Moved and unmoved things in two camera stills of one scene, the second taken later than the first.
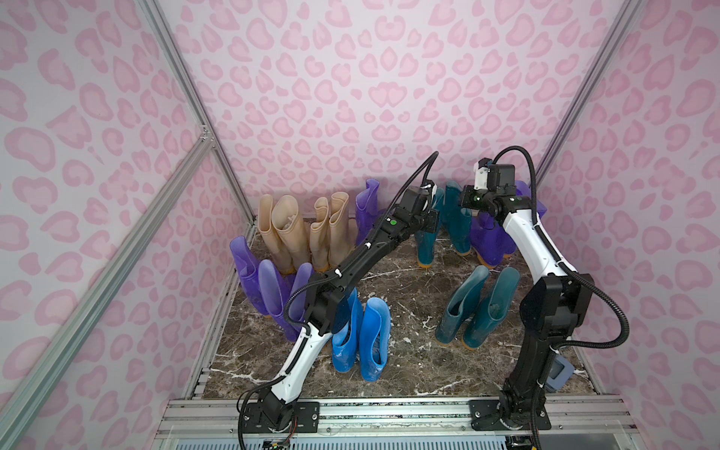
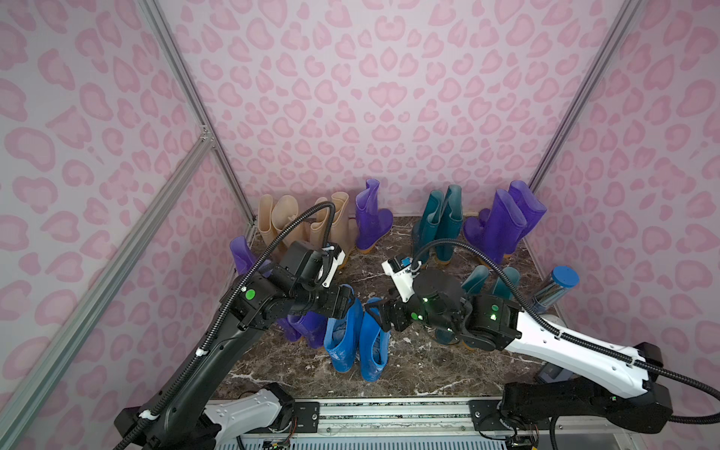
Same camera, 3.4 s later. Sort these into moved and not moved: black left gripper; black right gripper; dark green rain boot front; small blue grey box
Moved: dark green rain boot front; black right gripper; black left gripper
Not moved: small blue grey box
